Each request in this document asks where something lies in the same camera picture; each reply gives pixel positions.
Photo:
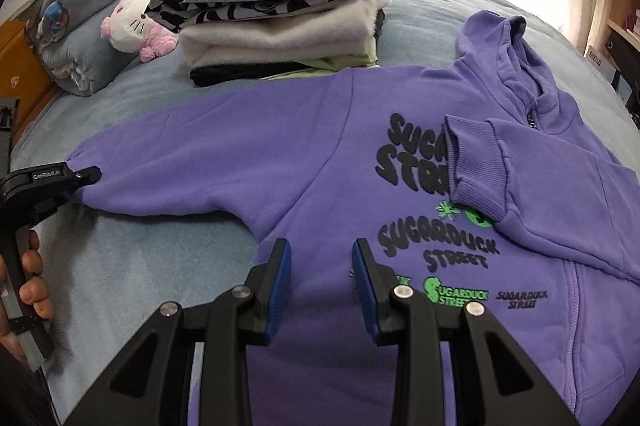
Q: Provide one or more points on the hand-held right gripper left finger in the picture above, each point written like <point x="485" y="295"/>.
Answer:
<point x="280" y="286"/>

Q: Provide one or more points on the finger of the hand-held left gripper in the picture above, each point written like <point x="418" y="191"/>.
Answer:
<point x="87" y="178"/>

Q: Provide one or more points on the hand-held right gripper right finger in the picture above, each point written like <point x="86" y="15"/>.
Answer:
<point x="365" y="286"/>

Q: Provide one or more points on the purple printed hoodie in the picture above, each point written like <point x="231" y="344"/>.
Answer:
<point x="225" y="156"/>

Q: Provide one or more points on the person's left hand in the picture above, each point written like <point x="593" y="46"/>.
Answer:
<point x="37" y="298"/>

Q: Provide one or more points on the grey-blue bed blanket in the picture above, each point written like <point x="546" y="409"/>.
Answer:
<point x="150" y="266"/>

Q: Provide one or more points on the orange wooden headboard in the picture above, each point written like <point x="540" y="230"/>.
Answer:
<point x="20" y="66"/>

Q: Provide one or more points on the pink and white plush cat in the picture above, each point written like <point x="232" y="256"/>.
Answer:
<point x="130" y="21"/>

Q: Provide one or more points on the black folded garment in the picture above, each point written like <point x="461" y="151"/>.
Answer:
<point x="215" y="76"/>

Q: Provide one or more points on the cream fleece garment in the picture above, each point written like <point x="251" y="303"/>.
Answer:
<point x="260" y="36"/>

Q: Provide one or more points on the light green garment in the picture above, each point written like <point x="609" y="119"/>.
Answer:
<point x="345" y="62"/>

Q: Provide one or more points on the grey-blue box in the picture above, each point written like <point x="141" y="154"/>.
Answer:
<point x="622" y="87"/>

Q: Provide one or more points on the white lettered box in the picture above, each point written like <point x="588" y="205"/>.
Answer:
<point x="596" y="56"/>

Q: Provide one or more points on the black instrument case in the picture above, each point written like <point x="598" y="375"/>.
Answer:
<point x="625" y="51"/>

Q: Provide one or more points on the wooden bookshelf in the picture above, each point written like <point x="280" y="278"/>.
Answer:
<point x="622" y="24"/>

